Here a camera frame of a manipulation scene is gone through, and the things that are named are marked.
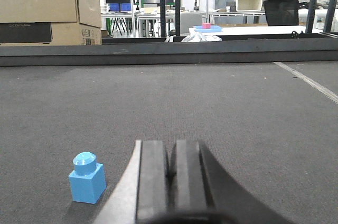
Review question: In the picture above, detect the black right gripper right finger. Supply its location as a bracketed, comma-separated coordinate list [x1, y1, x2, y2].
[170, 139, 291, 223]

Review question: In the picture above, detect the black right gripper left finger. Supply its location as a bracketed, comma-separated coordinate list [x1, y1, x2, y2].
[93, 140, 168, 223]

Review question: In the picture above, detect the blue toy building block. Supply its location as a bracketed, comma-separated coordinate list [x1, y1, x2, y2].
[68, 152, 106, 204]

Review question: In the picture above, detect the pink block in tray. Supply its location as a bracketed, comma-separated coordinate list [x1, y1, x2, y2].
[202, 23, 211, 29]

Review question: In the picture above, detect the beige plastic bin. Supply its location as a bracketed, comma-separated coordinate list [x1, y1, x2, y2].
[236, 0, 262, 12]

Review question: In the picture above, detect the crumpled clear plastic bag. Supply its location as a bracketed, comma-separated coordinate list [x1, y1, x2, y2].
[181, 32, 222, 42]

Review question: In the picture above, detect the light blue tray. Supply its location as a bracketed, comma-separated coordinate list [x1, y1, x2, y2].
[194, 25, 222, 33]

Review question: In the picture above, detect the black office chair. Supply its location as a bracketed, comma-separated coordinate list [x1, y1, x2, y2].
[263, 0, 299, 26]

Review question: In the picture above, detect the large brown cardboard box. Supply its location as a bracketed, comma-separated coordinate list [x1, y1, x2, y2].
[1, 0, 101, 46]

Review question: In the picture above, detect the dark conveyor side rail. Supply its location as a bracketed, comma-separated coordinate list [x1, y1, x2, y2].
[1, 32, 337, 67]

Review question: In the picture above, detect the black vertical steel post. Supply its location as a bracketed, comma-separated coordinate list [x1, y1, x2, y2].
[160, 0, 181, 38]

